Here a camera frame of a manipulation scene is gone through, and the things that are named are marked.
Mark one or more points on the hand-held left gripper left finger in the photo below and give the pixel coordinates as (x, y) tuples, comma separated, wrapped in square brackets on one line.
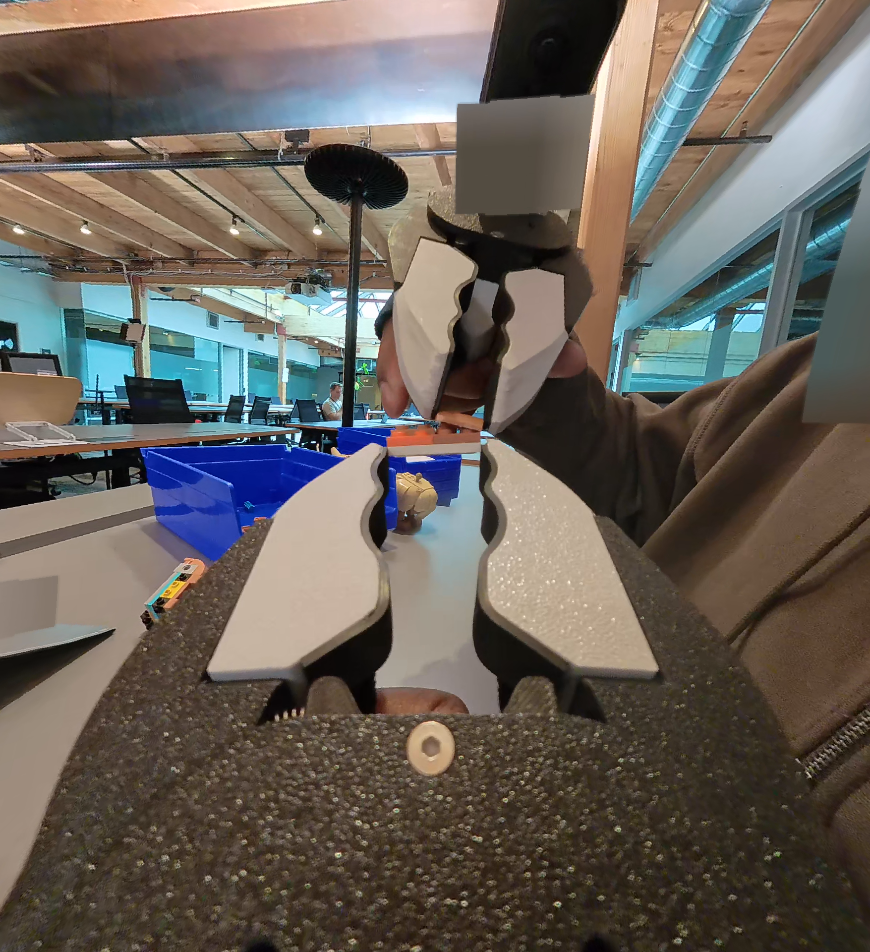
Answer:
[(308, 587)]

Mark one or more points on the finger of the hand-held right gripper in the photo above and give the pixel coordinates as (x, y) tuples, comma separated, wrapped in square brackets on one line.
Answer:
[(427, 320), (535, 327)]

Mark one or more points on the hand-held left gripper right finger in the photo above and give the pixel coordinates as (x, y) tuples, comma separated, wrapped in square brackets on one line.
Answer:
[(561, 587)]

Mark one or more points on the orange toy brick assembly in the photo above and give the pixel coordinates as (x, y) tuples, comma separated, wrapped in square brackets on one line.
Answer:
[(412, 440)]

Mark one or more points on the person's right forearm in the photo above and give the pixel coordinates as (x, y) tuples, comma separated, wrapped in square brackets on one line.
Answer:
[(598, 446)]

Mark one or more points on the grey desk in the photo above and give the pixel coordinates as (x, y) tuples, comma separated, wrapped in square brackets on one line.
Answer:
[(435, 595)]

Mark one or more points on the wood-edged office desk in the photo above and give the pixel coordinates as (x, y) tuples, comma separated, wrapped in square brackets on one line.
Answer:
[(145, 435)]

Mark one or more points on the person's right hand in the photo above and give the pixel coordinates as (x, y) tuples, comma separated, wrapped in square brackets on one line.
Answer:
[(394, 383)]

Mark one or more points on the ceiling projector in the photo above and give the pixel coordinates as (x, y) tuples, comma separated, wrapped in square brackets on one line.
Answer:
[(305, 286)]

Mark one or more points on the blue plastic bin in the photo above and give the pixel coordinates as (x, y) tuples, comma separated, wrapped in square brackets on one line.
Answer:
[(204, 506), (446, 468)]

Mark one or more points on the brown toy brick model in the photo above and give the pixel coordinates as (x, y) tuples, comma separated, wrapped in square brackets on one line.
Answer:
[(174, 591)]

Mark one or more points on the beige toy figure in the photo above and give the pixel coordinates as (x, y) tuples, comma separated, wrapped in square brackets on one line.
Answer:
[(414, 494)]

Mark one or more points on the black office chair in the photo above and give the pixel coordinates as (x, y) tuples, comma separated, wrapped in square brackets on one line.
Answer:
[(306, 411), (260, 410), (156, 398), (234, 409)]

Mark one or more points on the person's brown jacket torso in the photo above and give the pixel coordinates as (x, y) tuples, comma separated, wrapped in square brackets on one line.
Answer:
[(814, 558)]

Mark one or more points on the clear acrylic stand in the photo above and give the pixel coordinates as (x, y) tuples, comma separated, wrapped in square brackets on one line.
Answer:
[(40, 431)]

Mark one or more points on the wooden chair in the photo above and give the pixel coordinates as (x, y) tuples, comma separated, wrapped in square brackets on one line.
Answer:
[(26, 398)]

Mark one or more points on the wooden support post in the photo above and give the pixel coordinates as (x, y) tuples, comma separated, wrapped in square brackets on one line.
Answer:
[(620, 186)]

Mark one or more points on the large metal duct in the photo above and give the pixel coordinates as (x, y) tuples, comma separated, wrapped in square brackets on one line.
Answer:
[(695, 67)]

